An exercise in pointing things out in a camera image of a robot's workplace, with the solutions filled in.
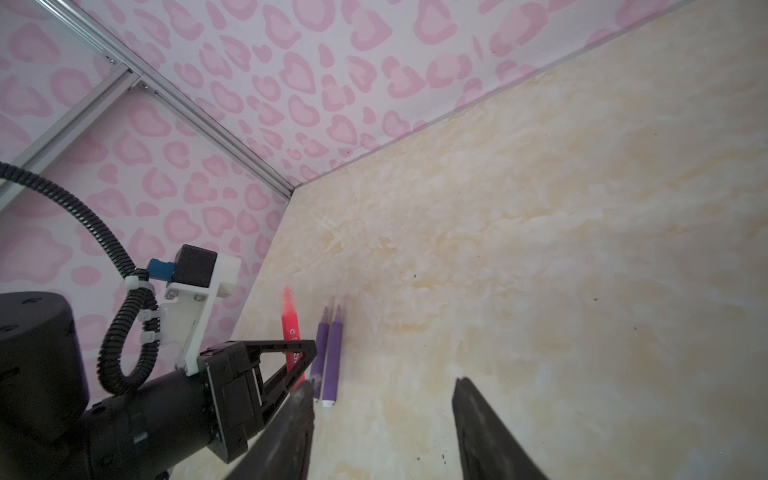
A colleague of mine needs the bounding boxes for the purple marker pen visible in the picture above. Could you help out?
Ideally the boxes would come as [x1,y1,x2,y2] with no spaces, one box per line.
[321,305,345,408]
[309,305,333,401]

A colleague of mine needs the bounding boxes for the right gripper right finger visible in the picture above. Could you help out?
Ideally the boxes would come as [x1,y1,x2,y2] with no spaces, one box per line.
[452,377,548,480]

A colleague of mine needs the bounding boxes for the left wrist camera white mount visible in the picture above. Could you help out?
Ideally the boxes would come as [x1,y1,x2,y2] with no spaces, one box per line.
[139,244,242,376]

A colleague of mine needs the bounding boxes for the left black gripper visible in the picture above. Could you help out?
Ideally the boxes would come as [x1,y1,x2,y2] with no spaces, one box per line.
[83,340,317,479]

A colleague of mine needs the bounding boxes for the pink marker pen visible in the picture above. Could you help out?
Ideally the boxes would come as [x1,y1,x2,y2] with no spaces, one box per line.
[281,286,303,372]

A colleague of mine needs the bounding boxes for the left black cable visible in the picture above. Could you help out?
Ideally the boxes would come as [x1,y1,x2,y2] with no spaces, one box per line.
[0,161,162,397]

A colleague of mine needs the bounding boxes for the aluminium frame corner post left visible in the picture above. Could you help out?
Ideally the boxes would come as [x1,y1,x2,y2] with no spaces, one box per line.
[40,1,294,200]

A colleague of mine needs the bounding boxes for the aluminium frame strut left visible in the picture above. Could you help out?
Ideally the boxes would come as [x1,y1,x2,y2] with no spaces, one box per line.
[12,65,141,175]

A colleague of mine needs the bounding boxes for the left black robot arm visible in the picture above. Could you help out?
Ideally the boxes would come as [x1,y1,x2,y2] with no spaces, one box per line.
[1,292,317,479]

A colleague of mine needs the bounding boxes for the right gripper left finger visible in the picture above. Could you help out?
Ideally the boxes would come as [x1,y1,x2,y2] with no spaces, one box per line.
[226,381,315,480]

